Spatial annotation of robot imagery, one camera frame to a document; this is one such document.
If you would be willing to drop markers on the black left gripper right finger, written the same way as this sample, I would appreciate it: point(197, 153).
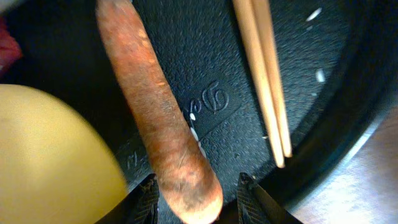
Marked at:
point(256, 206)

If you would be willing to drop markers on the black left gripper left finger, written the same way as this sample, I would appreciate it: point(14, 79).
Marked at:
point(140, 206)

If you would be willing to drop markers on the orange carrot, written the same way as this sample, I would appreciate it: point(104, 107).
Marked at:
point(185, 177)

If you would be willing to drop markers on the yellow plastic bowl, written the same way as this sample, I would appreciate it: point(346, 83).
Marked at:
point(55, 168)

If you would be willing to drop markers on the red snack wrapper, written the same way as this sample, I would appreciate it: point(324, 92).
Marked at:
point(10, 50)

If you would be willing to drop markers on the round black tray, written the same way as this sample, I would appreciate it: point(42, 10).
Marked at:
point(338, 64)

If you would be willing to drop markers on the left wooden chopstick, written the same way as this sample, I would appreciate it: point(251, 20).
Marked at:
point(252, 44)

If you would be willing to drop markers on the wooden chopstick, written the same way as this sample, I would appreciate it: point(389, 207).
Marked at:
point(264, 23)
point(252, 44)

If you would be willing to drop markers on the right wooden chopstick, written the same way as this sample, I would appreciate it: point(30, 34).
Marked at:
point(264, 23)

